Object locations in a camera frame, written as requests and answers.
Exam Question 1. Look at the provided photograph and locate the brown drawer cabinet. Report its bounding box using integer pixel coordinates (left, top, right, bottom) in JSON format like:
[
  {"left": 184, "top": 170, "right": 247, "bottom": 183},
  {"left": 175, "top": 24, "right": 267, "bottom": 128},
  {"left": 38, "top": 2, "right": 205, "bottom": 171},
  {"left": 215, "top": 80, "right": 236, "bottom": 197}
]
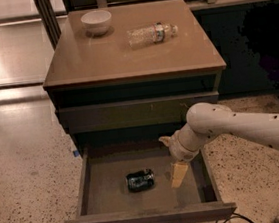
[{"left": 43, "top": 0, "right": 226, "bottom": 153}]

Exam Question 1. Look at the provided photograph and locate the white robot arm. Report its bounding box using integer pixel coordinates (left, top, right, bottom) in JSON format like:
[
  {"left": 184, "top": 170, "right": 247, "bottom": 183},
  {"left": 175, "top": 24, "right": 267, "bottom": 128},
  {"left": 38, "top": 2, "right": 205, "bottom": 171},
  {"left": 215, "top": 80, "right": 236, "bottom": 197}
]
[{"left": 159, "top": 102, "right": 279, "bottom": 188}]

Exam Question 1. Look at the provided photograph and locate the closed top drawer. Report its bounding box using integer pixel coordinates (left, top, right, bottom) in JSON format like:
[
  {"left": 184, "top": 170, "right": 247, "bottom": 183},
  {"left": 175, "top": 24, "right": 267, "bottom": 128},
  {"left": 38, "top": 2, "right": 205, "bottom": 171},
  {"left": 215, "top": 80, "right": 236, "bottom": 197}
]
[{"left": 56, "top": 92, "right": 219, "bottom": 134}]

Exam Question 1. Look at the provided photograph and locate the white ceramic bowl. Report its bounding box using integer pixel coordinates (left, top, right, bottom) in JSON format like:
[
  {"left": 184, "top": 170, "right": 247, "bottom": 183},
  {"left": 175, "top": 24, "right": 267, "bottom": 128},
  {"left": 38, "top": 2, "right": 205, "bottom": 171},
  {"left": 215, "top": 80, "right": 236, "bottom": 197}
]
[{"left": 81, "top": 9, "right": 112, "bottom": 36}]

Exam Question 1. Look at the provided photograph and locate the clear plastic water bottle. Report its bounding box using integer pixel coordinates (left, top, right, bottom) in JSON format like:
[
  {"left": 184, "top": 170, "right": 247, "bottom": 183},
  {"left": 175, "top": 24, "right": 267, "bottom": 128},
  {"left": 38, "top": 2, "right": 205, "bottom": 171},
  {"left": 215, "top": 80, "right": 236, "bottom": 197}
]
[{"left": 127, "top": 23, "right": 178, "bottom": 49}]

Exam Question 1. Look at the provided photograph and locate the black cable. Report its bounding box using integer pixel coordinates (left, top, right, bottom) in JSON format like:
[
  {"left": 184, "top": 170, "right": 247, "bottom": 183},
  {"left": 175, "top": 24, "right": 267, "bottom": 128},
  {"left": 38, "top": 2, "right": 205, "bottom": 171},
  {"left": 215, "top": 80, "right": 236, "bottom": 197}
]
[{"left": 213, "top": 209, "right": 260, "bottom": 223}]

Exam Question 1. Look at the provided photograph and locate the blue tape piece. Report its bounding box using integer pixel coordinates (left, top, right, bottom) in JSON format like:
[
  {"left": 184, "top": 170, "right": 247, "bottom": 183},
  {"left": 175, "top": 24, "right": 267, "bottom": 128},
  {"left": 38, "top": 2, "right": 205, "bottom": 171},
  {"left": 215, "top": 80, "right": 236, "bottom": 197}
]
[{"left": 73, "top": 150, "right": 80, "bottom": 157}]

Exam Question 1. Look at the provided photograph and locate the dark metal post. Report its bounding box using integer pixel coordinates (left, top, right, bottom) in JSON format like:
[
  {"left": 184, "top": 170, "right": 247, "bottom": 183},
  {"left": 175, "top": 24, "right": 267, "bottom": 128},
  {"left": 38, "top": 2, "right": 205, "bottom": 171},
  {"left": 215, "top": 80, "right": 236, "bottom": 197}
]
[{"left": 33, "top": 0, "right": 61, "bottom": 49}]

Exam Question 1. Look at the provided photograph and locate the open middle drawer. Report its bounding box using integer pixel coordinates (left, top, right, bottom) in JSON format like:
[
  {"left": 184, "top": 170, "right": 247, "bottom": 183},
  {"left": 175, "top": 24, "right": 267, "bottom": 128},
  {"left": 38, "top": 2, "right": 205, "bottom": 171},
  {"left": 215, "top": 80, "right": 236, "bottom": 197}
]
[{"left": 64, "top": 141, "right": 236, "bottom": 223}]

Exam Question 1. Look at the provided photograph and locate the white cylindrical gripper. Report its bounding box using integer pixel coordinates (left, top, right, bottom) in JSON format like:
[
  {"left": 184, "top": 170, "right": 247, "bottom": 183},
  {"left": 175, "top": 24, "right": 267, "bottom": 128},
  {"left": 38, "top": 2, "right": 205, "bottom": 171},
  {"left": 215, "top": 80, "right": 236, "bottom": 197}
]
[{"left": 159, "top": 129, "right": 200, "bottom": 188}]

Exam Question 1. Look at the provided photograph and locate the dark blue pepsi can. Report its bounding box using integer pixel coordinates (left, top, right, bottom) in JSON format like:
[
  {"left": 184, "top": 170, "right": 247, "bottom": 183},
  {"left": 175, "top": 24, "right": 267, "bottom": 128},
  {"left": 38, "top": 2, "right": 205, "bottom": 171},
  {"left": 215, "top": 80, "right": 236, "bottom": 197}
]
[{"left": 126, "top": 169, "right": 155, "bottom": 193}]

